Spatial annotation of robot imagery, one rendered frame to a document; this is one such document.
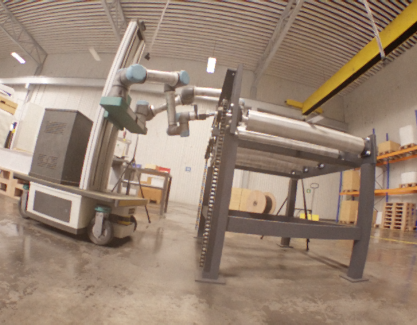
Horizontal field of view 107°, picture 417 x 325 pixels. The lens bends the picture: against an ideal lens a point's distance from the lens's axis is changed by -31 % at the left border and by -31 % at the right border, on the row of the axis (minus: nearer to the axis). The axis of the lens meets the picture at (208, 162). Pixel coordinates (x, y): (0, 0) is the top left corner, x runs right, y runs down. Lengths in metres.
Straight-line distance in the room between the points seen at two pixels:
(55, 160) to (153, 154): 10.64
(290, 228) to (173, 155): 11.00
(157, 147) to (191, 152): 1.87
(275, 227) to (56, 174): 1.39
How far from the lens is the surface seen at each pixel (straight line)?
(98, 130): 1.63
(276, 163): 2.14
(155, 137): 12.31
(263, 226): 1.16
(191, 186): 11.73
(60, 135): 1.67
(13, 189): 2.76
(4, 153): 3.20
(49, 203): 1.56
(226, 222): 1.10
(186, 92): 1.98
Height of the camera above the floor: 0.41
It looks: 9 degrees up
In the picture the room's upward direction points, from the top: 9 degrees clockwise
